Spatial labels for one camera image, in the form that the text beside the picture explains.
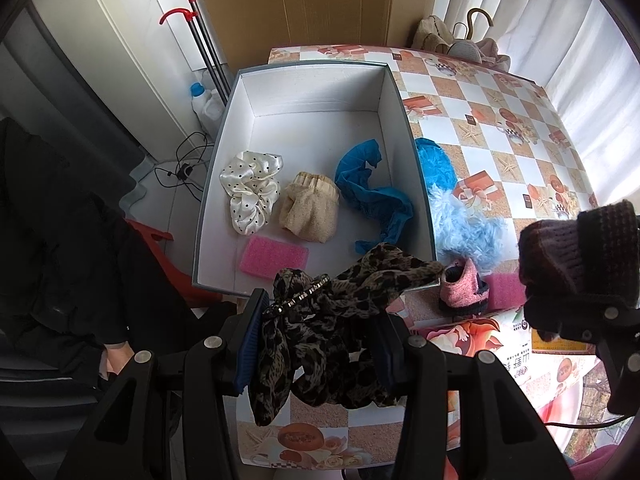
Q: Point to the blue mesh cloth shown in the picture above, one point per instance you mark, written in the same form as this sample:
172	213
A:
389	207

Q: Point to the pile of clothes behind table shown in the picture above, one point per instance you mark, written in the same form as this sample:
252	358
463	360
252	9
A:
433	35

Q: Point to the white curtain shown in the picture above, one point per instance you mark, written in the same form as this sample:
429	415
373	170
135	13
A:
574	49

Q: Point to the light blue fluffy sock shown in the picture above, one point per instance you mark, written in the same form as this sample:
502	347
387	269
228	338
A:
464	233

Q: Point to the red patterned carton box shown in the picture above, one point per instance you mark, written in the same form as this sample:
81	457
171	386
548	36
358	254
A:
558	345

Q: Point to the red plastic stool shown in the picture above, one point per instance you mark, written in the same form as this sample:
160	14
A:
195	297

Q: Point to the brown cardboard sheet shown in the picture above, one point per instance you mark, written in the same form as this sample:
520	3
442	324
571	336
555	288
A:
247	30

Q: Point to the pink and black sock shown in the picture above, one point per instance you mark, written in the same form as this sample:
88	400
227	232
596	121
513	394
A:
463	291

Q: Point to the grey-green storage box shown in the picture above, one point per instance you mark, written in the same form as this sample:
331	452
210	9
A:
311	114

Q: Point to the red-handled mop poles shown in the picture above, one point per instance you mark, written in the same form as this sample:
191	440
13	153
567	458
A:
204	42

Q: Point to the flower printed tissue pack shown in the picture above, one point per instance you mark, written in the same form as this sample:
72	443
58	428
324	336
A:
505	333

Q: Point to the white plastic bottle blue cap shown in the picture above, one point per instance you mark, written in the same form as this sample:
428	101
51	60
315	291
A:
208	108

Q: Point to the person's left hand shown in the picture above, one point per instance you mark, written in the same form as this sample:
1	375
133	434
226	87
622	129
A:
114	358

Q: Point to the leopard print scrunchie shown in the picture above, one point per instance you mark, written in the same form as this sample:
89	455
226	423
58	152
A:
321	338

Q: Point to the white polka dot scrunchie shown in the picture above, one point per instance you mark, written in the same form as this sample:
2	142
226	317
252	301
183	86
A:
250	181

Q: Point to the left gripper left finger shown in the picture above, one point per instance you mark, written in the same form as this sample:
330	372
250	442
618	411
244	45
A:
240	335

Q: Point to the beige knitted sock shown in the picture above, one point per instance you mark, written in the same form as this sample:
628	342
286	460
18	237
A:
310	207

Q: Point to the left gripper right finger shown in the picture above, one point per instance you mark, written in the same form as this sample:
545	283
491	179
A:
401	353

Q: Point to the dark knitted purple sock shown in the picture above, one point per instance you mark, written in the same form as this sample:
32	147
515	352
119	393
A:
595	254

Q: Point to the pink foam sponge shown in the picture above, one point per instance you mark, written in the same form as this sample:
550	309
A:
264	257
505	291

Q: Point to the checkered printed tablecloth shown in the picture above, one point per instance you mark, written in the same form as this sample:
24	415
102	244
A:
513	161

